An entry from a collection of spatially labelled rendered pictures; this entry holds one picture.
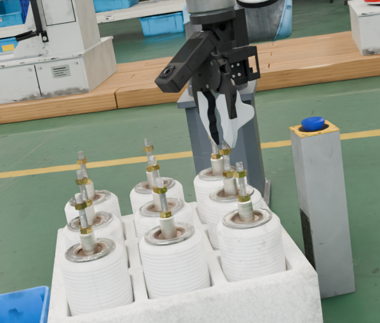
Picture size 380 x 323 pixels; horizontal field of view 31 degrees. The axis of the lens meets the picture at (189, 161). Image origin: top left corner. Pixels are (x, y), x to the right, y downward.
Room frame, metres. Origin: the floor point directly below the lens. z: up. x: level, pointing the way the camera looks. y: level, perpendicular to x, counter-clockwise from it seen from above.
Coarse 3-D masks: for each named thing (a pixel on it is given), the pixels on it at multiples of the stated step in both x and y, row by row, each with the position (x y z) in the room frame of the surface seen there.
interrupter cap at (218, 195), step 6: (222, 186) 1.12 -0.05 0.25; (246, 186) 1.10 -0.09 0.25; (210, 192) 1.10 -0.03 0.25; (216, 192) 1.09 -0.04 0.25; (222, 192) 1.09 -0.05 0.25; (252, 192) 1.07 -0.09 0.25; (210, 198) 1.07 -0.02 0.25; (216, 198) 1.07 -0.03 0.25; (222, 198) 1.06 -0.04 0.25; (228, 198) 1.06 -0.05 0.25; (234, 198) 1.05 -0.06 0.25
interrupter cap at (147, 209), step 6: (168, 198) 1.10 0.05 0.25; (174, 198) 1.10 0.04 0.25; (144, 204) 1.09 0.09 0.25; (150, 204) 1.09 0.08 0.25; (168, 204) 1.08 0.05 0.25; (174, 204) 1.07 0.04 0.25; (180, 204) 1.07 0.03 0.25; (138, 210) 1.07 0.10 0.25; (144, 210) 1.07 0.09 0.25; (150, 210) 1.06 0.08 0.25; (174, 210) 1.04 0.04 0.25; (144, 216) 1.05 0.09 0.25; (150, 216) 1.04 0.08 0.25; (156, 216) 1.04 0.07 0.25
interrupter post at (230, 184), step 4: (232, 176) 1.08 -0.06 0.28; (224, 180) 1.08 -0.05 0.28; (228, 180) 1.07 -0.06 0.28; (232, 180) 1.07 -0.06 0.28; (224, 184) 1.08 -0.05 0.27; (228, 184) 1.07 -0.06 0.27; (232, 184) 1.07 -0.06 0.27; (236, 184) 1.08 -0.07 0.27; (224, 188) 1.08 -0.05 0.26; (228, 188) 1.07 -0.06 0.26; (232, 188) 1.07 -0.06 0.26; (236, 188) 1.08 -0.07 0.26; (228, 192) 1.07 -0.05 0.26; (232, 192) 1.07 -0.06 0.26; (236, 192) 1.08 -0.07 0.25; (228, 196) 1.07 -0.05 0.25
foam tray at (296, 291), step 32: (128, 224) 1.21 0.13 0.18; (128, 256) 1.11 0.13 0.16; (288, 256) 0.96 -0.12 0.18; (64, 288) 0.98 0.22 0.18; (224, 288) 0.90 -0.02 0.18; (256, 288) 0.89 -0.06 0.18; (288, 288) 0.89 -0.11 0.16; (64, 320) 0.88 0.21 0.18; (96, 320) 0.87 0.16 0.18; (128, 320) 0.87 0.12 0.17; (160, 320) 0.87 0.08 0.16; (192, 320) 0.88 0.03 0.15; (224, 320) 0.88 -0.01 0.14; (256, 320) 0.89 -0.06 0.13; (288, 320) 0.89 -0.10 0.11; (320, 320) 0.90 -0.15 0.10
